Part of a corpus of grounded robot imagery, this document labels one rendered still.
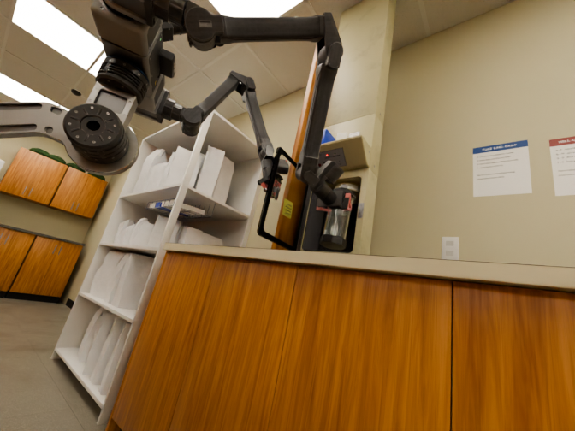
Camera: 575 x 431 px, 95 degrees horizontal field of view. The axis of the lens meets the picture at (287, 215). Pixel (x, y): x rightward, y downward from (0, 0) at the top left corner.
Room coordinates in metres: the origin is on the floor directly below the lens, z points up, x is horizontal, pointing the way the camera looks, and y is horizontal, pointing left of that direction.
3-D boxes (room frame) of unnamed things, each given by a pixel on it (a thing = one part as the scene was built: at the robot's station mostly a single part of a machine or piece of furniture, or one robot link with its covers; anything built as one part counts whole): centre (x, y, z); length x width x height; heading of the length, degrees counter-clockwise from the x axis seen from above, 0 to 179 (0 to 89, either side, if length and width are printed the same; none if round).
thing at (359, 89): (1.25, -0.28, 2.18); 0.32 x 0.25 x 0.93; 49
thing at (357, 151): (1.11, -0.16, 1.46); 0.32 x 0.11 x 0.10; 49
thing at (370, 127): (1.25, -0.28, 1.33); 0.32 x 0.25 x 0.77; 49
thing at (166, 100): (0.99, 0.59, 1.45); 0.09 x 0.08 x 0.12; 20
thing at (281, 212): (1.12, 0.01, 1.19); 0.30 x 0.01 x 0.40; 146
